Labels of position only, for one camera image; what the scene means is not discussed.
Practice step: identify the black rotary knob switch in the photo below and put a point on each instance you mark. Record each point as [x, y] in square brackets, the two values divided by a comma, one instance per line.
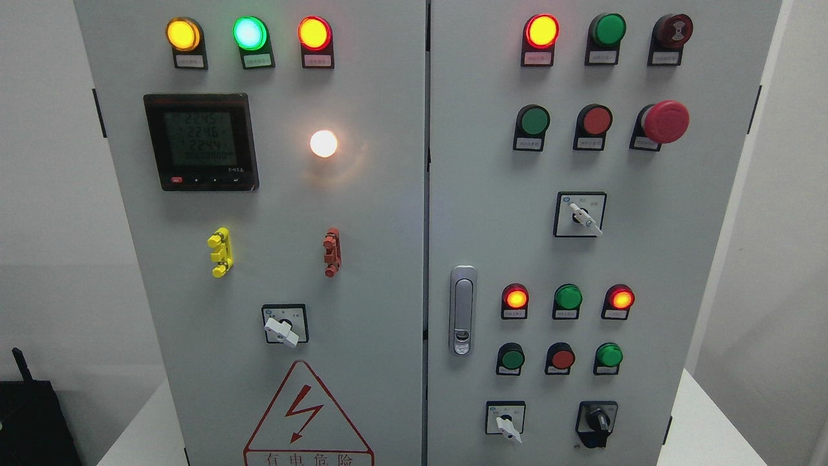
[595, 422]

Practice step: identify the grey electrical control cabinet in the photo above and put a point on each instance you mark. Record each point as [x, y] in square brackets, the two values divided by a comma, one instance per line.
[423, 98]

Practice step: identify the red terminal connector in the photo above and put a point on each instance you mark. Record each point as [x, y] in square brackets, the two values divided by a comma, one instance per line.
[332, 253]

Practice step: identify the lit red lamp middle left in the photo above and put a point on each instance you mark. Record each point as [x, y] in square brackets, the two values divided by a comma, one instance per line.
[514, 302]

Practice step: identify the glowing white indicator lamp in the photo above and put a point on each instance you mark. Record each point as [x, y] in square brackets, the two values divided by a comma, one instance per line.
[324, 143]

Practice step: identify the green push button lower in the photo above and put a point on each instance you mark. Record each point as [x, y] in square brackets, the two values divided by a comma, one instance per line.
[510, 359]

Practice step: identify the green push button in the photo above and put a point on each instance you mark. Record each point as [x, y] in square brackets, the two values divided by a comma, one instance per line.
[510, 359]
[532, 123]

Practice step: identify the green push button upper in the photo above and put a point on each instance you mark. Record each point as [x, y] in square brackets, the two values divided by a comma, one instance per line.
[532, 123]

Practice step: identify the green lamp middle centre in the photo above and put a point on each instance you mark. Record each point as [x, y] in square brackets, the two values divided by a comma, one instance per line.
[567, 301]

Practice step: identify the red push button lower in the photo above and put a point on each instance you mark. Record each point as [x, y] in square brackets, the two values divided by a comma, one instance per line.
[560, 359]

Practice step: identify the red push button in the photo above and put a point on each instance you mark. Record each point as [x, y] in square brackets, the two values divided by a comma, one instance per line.
[592, 125]
[560, 359]

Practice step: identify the yellow terminal connector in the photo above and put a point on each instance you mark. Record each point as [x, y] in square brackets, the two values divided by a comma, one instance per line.
[221, 252]

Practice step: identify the red push button upper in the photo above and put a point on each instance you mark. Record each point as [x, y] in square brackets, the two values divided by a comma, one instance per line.
[592, 125]

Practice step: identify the red lamp middle right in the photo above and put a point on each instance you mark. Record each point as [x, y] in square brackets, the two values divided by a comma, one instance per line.
[617, 302]

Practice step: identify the lit red-orange indicator lamp left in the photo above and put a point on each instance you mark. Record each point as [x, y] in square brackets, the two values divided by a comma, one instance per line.
[316, 43]

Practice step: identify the red triangle electrical warning sticker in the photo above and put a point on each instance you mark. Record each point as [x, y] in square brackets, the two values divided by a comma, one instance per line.
[305, 425]

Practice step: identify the green illuminated button lower right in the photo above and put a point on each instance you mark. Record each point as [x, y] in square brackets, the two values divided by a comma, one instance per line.
[607, 359]

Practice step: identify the black digital power meter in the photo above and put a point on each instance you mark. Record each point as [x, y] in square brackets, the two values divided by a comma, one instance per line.
[202, 142]

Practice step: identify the lit red lamp right door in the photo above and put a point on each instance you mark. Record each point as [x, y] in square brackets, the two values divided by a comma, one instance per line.
[538, 41]

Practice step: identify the lit green indicator lamp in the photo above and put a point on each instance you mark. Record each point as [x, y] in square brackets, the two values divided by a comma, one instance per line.
[254, 43]

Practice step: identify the red mushroom emergency stop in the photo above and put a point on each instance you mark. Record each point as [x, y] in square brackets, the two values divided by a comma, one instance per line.
[658, 124]

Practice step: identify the green lamp top right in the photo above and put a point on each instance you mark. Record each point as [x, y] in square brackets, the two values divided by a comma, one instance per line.
[605, 33]

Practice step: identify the yellow indicator lamp top left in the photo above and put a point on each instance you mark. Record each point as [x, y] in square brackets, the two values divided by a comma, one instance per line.
[186, 38]

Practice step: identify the dark red buzzer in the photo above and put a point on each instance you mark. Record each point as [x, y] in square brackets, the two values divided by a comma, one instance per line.
[668, 37]

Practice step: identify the black box with antenna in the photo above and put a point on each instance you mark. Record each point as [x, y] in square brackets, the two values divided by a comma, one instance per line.
[34, 430]

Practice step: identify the silver door lock handle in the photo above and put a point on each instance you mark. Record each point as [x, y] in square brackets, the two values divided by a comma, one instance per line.
[462, 304]

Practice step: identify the white selector switch left door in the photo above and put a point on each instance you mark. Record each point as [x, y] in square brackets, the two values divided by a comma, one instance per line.
[285, 323]

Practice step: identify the white selector switch upper right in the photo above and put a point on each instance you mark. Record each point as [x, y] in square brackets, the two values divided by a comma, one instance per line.
[579, 214]

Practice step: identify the white selector switch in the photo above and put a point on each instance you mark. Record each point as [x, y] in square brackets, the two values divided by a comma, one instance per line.
[506, 419]
[579, 214]

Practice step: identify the white selector switch lower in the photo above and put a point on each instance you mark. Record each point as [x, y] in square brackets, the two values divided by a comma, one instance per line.
[506, 419]

